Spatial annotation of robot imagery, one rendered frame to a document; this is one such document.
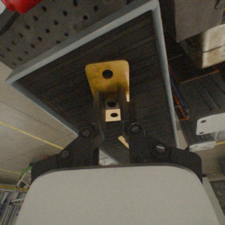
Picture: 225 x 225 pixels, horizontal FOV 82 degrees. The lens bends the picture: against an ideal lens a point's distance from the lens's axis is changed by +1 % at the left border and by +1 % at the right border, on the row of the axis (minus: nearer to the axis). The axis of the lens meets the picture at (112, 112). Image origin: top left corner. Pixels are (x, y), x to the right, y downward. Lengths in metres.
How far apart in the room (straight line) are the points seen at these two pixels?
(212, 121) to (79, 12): 0.53
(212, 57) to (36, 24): 0.57
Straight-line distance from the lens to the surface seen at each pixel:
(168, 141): 0.25
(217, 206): 6.57
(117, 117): 0.17
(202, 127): 0.36
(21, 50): 0.73
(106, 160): 3.85
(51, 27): 0.63
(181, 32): 0.19
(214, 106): 0.34
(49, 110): 0.17
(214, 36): 0.24
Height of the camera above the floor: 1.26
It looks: 39 degrees down
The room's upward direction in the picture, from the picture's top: 179 degrees clockwise
